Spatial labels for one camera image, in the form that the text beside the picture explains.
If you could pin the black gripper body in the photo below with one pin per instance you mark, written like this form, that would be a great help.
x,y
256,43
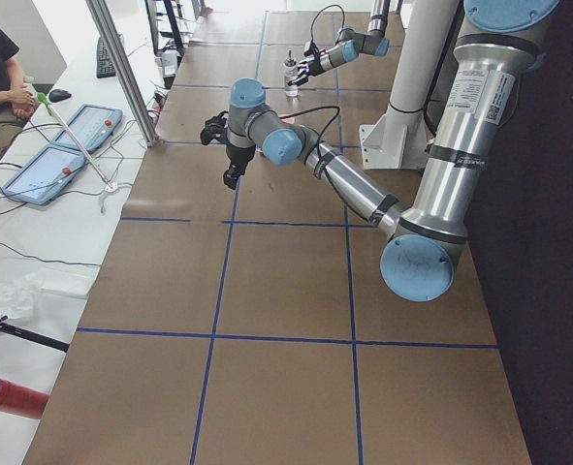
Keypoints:
x,y
238,156
313,66

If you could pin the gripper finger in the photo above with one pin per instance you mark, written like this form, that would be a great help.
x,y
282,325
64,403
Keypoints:
x,y
303,67
238,172
297,82
230,177

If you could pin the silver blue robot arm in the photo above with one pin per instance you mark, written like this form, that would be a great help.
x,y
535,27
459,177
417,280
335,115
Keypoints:
x,y
489,46
347,47

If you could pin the upper blue teach pendant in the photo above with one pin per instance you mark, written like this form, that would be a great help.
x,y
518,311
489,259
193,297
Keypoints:
x,y
93,124

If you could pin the blue teach pendant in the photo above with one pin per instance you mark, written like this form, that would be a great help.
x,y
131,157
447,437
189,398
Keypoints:
x,y
93,124
45,176

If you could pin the black keyboard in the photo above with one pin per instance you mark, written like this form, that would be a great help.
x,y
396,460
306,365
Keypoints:
x,y
104,64

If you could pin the lower blue teach pendant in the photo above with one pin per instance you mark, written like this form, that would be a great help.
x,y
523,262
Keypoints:
x,y
45,176

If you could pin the black computer mouse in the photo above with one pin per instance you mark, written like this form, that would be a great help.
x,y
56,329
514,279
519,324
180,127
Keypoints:
x,y
58,95

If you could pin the thin rod green tip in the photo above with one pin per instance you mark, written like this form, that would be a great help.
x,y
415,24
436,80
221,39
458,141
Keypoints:
x,y
110,186

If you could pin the red cylinder bottle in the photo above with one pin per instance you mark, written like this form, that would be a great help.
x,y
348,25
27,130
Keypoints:
x,y
21,401

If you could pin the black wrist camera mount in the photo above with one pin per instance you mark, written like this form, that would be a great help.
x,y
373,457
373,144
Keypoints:
x,y
215,129

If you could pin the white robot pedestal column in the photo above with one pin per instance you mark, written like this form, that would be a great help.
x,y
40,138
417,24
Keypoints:
x,y
398,139

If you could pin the aluminium frame post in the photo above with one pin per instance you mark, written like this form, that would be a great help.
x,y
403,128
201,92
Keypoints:
x,y
108,32

